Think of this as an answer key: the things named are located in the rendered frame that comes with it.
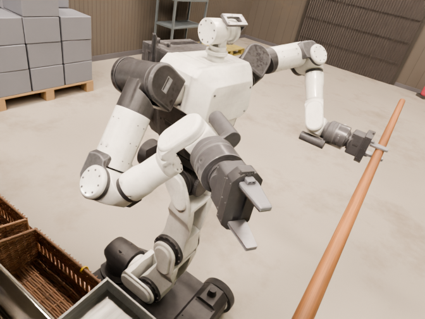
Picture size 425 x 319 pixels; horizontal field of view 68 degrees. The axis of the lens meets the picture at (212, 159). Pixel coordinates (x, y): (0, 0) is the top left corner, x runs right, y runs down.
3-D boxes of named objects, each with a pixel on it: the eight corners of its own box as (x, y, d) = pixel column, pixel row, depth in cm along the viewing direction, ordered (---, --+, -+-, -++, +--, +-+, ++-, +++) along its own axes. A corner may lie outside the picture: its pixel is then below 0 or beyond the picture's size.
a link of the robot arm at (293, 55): (296, 47, 129) (255, 56, 119) (320, 32, 118) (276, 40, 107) (305, 74, 130) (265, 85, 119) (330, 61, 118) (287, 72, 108)
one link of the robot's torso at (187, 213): (149, 256, 133) (158, 166, 109) (176, 233, 146) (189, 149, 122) (176, 276, 127) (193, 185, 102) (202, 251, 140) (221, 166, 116)
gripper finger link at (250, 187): (255, 212, 44) (237, 185, 49) (274, 210, 46) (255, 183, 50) (258, 204, 43) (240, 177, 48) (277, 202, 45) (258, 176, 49)
